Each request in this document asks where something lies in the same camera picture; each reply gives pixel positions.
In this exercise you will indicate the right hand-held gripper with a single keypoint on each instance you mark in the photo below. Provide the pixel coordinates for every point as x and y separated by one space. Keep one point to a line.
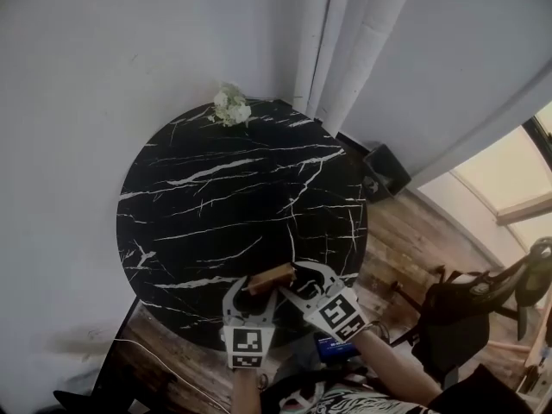
336 315

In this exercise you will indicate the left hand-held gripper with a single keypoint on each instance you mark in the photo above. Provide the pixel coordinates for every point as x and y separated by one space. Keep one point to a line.
248 341

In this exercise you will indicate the small wooden block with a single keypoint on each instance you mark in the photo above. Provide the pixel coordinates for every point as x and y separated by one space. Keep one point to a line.
269 279

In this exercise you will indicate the person's right forearm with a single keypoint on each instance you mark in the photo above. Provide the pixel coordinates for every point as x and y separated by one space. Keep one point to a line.
392 369

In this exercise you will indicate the person's left forearm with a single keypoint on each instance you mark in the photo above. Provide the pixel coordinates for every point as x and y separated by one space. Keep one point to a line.
246 393

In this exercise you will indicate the round black marble table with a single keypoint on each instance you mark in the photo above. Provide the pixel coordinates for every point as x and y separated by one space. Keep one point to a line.
233 196

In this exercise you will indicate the black device with blue screen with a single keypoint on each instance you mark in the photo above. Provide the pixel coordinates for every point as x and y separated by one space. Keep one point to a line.
336 347

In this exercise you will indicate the person's patterned shirt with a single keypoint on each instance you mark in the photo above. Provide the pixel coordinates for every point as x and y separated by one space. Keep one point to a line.
345 399

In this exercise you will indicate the black waste bin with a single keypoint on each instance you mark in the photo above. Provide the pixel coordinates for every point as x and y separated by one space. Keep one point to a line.
388 171

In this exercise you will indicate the black office chair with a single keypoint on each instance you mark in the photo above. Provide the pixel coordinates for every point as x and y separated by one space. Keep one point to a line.
457 317

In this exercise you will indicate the black flat panel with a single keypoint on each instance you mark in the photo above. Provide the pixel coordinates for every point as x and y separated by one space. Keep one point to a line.
105 373

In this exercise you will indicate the white flower bunch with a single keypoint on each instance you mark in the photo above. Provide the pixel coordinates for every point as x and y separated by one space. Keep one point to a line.
230 106

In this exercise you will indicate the window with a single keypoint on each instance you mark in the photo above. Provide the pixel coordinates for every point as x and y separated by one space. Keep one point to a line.
496 188

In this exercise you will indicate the thin white pipe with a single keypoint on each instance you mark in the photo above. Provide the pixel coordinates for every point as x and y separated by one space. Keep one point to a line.
310 58

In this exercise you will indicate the white insulated pipe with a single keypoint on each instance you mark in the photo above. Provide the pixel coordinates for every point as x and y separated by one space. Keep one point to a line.
338 58
373 54

